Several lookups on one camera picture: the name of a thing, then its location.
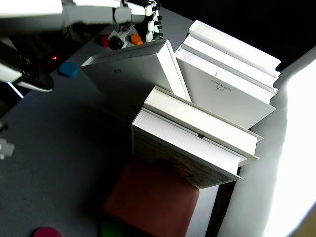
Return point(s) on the white box with letter K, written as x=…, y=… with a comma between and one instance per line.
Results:
x=128, y=74

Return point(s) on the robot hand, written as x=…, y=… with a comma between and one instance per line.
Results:
x=6, y=148
x=150, y=27

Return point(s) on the pink round disc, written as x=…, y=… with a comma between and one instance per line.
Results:
x=47, y=232

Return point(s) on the reddish brown box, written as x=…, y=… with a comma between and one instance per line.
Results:
x=150, y=197

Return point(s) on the black toy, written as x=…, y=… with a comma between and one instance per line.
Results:
x=116, y=42

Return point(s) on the white box with Chinese characters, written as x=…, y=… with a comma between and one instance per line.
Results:
x=222, y=98

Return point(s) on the grey table cloth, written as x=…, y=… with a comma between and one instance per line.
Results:
x=61, y=148

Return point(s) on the white box with building icon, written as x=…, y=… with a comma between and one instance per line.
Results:
x=197, y=116

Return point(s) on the red toy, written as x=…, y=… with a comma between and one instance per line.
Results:
x=104, y=40

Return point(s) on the green block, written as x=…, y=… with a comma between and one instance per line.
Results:
x=111, y=229

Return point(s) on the blue round disc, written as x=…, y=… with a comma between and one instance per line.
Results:
x=68, y=69

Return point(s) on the white box with photo print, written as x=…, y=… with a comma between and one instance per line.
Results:
x=172, y=138

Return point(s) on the orange toy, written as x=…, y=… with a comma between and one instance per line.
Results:
x=136, y=39

